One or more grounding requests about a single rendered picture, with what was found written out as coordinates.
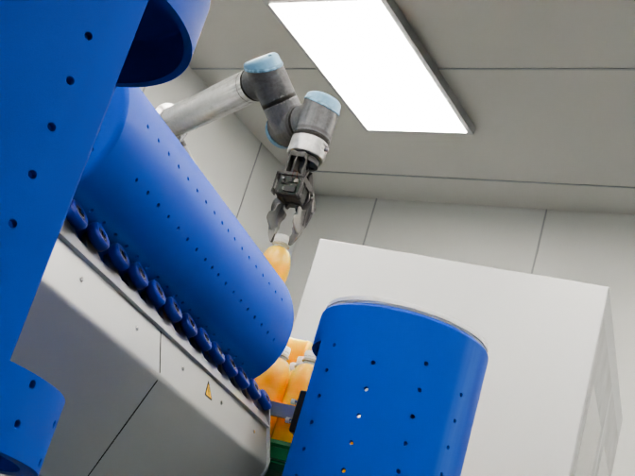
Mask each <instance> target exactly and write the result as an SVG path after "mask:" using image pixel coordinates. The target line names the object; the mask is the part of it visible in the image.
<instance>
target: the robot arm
mask: <svg viewBox="0 0 635 476"><path fill-rule="evenodd" d="M256 102H260V104H261V106H262V108H263V111H264V113H265V115H266V118H267V121H266V136H267V138H268V139H269V141H270V142H271V143H272V144H273V145H275V146H277V147H279V148H282V149H287V148H288V149H287V154H288V156H289V158H288V161H287V164H286V167H285V169H284V172H280V171H277V174H276V177H275V179H274V182H273V185H272V188H271V193H272V194H273V195H275V194H276V195H277V197H276V198H275V199H274V200H273V202H272V205H271V211H269V212H268V214H267V216H266V219H267V223H268V239H269V242H270V243H272V242H273V241H274V237H275V235H276V234H277V231H278V230H279V229H280V225H281V223H282V221H283V220H284V219H285V217H286V212H285V211H284V209H283V207H285V208H286V209H287V210H288V209H289V208H294V209H295V211H296V212H295V213H294V215H293V219H292V223H293V228H292V234H291V235H290V236H289V242H288V245H289V246H292V245H293V244H294V243H295V242H296V241H297V240H298V238H299V237H300V235H301V234H302V232H303V231H304V229H305V228H306V227H307V225H308V223H309V221H310V219H311V218H312V216H313V214H314V212H315V211H316V201H315V192H314V182H313V173H311V172H314V171H317V170H318V167H319V166H321V165H322V164H323V163H324V161H325V157H326V154H327V152H329V145H330V142H331V140H332V137H333V133H334V130H335V125H336V122H337V119H338V117H339V113H340V109H341V105H340V103H339V102H338V100H337V99H335V98H334V97H332V96H331V95H329V94H327V93H323V92H319V91H311V92H308V93H307V94H306V96H305V97H304V101H303V103H302V104H301V103H300V101H299V99H298V97H297V95H296V93H295V90H294V88H293V86H292V84H291V81H290V79H289V77H288V74H287V72H286V71H285V69H284V66H283V62H282V61H281V59H280V57H279V55H278V54H277V53H275V52H272V53H269V54H266V55H263V56H261V57H259V58H256V59H252V60H250V61H247V62H245V63H244V70H243V71H242V72H240V73H238V74H236V75H234V76H230V77H228V78H226V79H224V80H222V81H220V82H218V83H216V84H215V85H213V86H211V87H209V88H207V89H205V90H203V91H201V92H199V93H196V94H194V95H192V96H190V97H188V98H185V99H183V100H181V101H180V102H178V103H176V104H172V103H164V104H161V105H160V106H158V107H156V108H155V110H156V111H157V112H158V114H160V116H161V117H162V118H163V120H164V121H165V123H166V124H167V125H168V127H169V128H170V129H171V131H172V132H173V133H174V135H175V136H176V137H177V139H178V140H179V141H180V143H181V144H182V146H183V147H184V148H185V150H186V151H187V152H188V154H189V155H190V157H191V158H192V155H191V153H190V151H189V149H188V147H187V144H186V142H185V141H184V138H185V137H186V136H187V133H188V132H190V131H192V130H194V129H197V128H200V127H202V126H205V125H207V124H209V123H211V122H213V121H215V120H217V119H219V118H222V117H224V116H226V115H228V114H231V113H233V112H235V111H239V110H241V109H243V108H244V107H247V106H249V105H251V104H254V103H256ZM192 159H193V158H192ZM276 179H277V180H278V182H277V185H276V188H275V189H274V185H275V182H276Z"/></svg>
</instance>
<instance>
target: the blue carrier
mask: <svg viewBox="0 0 635 476"><path fill-rule="evenodd" d="M73 199H74V200H76V201H77V202H78V203H79V204H80V205H81V207H82V208H83V210H84V212H85V213H86V216H87V219H88V225H89V224H91V223H93V222H97V223H99V224H100V225H101V226H102V227H103V229H104V230H105V231H106V233H107V235H108V238H109V241H110V245H111V244H113V243H118V244H120V245H121V246H122V247H123V249H124V250H125V251H126V253H127V255H128V257H129V263H130V264H131V263H134V262H137V263H139V264H140V265H141V266H142V268H143V269H144V270H145V272H146V276H147V279H148V281H152V280H155V281H157V282H158V283H159V284H160V286H161V287H162V289H163V292H164V295H165V298H168V297H172V298H173V299H174V300H176V301H177V303H178V305H179V307H180V310H181V313H182V314H183V313H188V314H189V315H190V316H192V318H193V320H194V322H195V324H196V326H197V328H200V327H201V328H203V329H204V330H205V331H206V332H207V334H208V335H209V338H210V340H211V342H213V341H216V342H217V343H218V344H219V346H220V347H221V348H222V350H223V353H224V355H225V354H229V355H231V357H232V358H233V360H234V362H235V364H236V367H239V366H241V367H243V368H244V370H245V371H246V373H247V375H248V378H249V379H250V378H252V379H255V378H257V377H258V376H260V375H261V374H263V373H264V372H265V371H267V370H268V369H269V368H270V367H271V366H272V365H273V364H274V363H275V362H276V361H277V360H278V358H279V357H280V356H281V354H282V353H283V351H284V349H285V347H286V345H287V343H288V340H289V338H290V335H291V332H292V328H293V322H294V309H293V303H292V298H291V296H290V293H289V291H288V289H287V287H286V285H285V284H284V282H283V280H282V279H281V278H280V276H279V275H278V274H277V272H276V271H275V269H274V268H273V267H272V265H271V264H270V263H269V261H268V260H267V259H266V257H265V256H264V254H263V253H262V252H261V250H260V249H259V248H258V247H257V246H256V245H255V243H254V242H253V240H252V239H251V238H250V236H249V235H248V233H247V232H246V231H245V229H244V228H243V227H242V225H241V224H240V223H239V221H238V220H237V219H236V217H235V216H234V215H233V213H232V211H231V210H230V209H229V207H228V206H227V205H226V203H225V202H224V201H223V199H222V198H221V197H220V195H219V194H218V193H217V191H216V190H215V188H214V187H213V186H212V184H211V183H210V181H209V180H207V178H206V177H205V176H204V174H203V173H202V172H201V170H200V169H199V168H198V166H197V165H196V163H195V162H194V161H193V159H192V158H191V157H190V155H189V154H188V152H187V151H186V150H185V148H184V147H183V146H182V144H181V143H180V141H179V140H178V139H177V137H176V136H175V135H174V133H173V132H172V131H171V129H170V128H169V127H168V125H167V124H166V123H165V121H164V120H163V118H162V117H161V116H160V114H159V113H158V112H157V111H156V110H155V108H154V107H153V106H152V104H151V103H150V102H149V100H148V99H147V98H146V96H145V95H144V93H143V92H142V90H141V89H140V88H139V87H136V88H128V87H116V89H115V91H114V94H113V96H112V100H111V103H110V105H109V107H108V110H107V112H106V115H105V117H104V120H103V123H102V125H101V128H100V130H99V132H98V135H97V137H96V140H95V142H94V146H93V149H92V152H91V154H90V157H89V159H88V161H87V163H86V166H85V169H84V171H83V174H82V176H81V179H80V181H79V184H78V187H77V190H76V192H75V195H74V197H73Z"/></svg>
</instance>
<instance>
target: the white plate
mask: <svg viewBox="0 0 635 476"><path fill-rule="evenodd" d="M349 302H362V303H373V304H380V305H386V306H391V307H396V308H400V309H405V310H408V311H411V312H415V313H418V314H422V315H427V316H430V317H433V318H434V319H437V320H440V321H442V322H444V323H447V324H449V325H451V326H453V327H455V328H457V329H459V330H461V331H463V332H465V333H466V334H468V335H469V336H471V337H472V338H474V339H475V340H476V341H478V342H479V343H480V344H481V345H482V346H483V347H484V349H485V350H486V352H487V353H488V351H489V347H488V344H487V342H486V341H485V340H484V338H483V337H482V336H481V335H480V334H479V333H478V332H476V331H475V330H473V329H472V328H470V327H469V326H467V325H465V324H464V323H462V322H460V321H458V320H456V319H454V318H452V317H450V316H448V315H446V314H442V313H439V312H437V311H434V310H431V309H428V308H425V307H422V306H420V305H416V304H413V303H409V302H405V301H400V300H397V299H392V298H386V297H373V296H345V297H338V298H336V299H333V300H332V301H330V302H329V303H328V304H327V306H326V309H327V308H329V307H331V306H333V305H336V304H340V303H349Z"/></svg>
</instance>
